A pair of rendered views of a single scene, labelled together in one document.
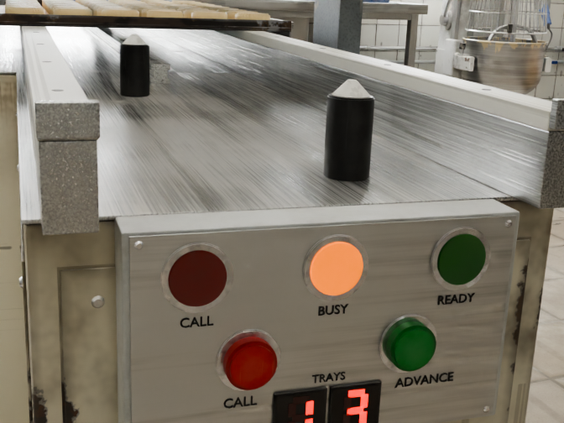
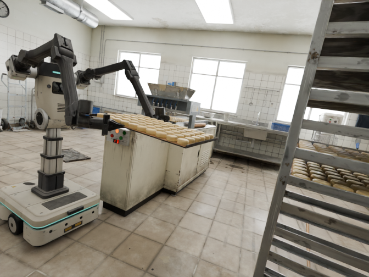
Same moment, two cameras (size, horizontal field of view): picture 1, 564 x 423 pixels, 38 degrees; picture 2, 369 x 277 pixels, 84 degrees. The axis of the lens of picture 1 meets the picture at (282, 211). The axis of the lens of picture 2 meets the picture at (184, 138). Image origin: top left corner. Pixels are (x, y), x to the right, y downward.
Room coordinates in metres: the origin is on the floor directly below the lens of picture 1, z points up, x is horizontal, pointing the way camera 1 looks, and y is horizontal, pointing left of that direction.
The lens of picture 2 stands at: (-0.51, -1.63, 1.15)
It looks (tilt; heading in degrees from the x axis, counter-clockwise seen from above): 10 degrees down; 41
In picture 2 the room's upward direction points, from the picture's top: 9 degrees clockwise
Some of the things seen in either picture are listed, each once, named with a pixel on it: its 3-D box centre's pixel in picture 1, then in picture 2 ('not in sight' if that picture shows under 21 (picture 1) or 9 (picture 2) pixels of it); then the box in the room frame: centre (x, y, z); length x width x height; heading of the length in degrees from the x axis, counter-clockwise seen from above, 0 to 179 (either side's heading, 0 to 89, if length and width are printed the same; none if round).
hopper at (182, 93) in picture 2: not in sight; (171, 92); (1.28, 0.24, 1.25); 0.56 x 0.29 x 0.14; 108
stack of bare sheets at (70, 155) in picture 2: not in sight; (69, 154); (0.73, 1.86, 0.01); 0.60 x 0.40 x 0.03; 98
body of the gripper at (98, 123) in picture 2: not in sight; (99, 123); (-0.06, -0.71, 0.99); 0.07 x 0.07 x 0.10; 59
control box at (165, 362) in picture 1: (321, 325); (118, 135); (0.45, -0.03, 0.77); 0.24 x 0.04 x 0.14; 108
